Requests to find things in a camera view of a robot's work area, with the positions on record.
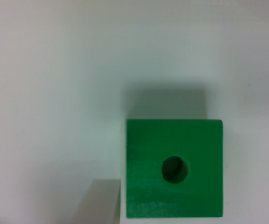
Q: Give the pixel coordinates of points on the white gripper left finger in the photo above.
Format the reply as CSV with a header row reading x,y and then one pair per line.
x,y
100,204

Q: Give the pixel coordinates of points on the green square block with hole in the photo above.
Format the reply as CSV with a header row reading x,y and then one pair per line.
x,y
174,168

